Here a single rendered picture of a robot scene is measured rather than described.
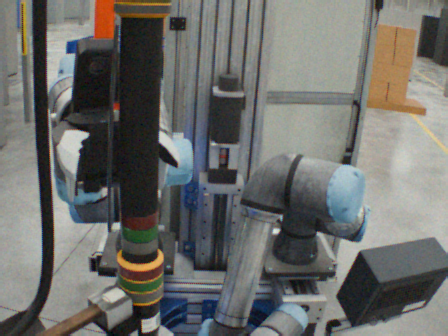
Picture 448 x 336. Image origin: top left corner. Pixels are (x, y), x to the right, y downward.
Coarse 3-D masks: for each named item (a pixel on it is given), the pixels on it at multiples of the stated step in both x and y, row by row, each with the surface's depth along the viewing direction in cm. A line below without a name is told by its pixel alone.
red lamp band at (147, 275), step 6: (162, 264) 40; (120, 270) 39; (126, 270) 38; (132, 270) 38; (150, 270) 38; (156, 270) 39; (162, 270) 40; (126, 276) 39; (132, 276) 38; (138, 276) 38; (144, 276) 38; (150, 276) 39; (156, 276) 39
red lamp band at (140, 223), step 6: (120, 210) 38; (120, 216) 38; (126, 216) 37; (150, 216) 37; (156, 216) 38; (126, 222) 37; (132, 222) 37; (138, 222) 37; (144, 222) 37; (150, 222) 37; (156, 222) 38; (132, 228) 37; (138, 228) 37; (144, 228) 37
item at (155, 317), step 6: (138, 306) 40; (144, 306) 40; (150, 306) 41; (156, 306) 41; (138, 312) 40; (144, 312) 41; (150, 312) 41; (156, 312) 42; (144, 318) 41; (150, 318) 41; (156, 318) 42; (144, 324) 41; (150, 324) 41; (156, 324) 42; (138, 330) 41; (144, 330) 41; (150, 330) 42; (156, 330) 42
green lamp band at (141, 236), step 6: (120, 222) 38; (120, 228) 38; (156, 228) 38; (126, 234) 38; (132, 234) 37; (138, 234) 37; (144, 234) 37; (150, 234) 38; (156, 234) 39; (132, 240) 37; (138, 240) 37; (144, 240) 38
